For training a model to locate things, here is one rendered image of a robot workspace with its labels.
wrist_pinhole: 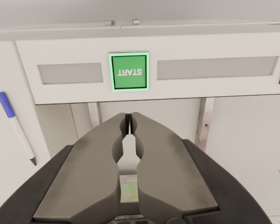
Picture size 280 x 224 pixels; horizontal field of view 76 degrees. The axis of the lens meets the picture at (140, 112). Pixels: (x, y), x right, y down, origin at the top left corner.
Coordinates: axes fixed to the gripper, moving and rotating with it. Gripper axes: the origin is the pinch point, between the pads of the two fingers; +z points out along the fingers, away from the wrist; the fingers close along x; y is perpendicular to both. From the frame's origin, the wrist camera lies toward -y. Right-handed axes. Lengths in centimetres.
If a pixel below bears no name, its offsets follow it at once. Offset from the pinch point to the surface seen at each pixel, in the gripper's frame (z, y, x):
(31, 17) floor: 111, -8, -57
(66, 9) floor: 111, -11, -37
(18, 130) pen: 13.2, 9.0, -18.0
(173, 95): 14.6, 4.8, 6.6
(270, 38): 14.6, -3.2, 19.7
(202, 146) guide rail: 25.6, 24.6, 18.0
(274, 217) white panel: 26, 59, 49
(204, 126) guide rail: 25.6, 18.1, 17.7
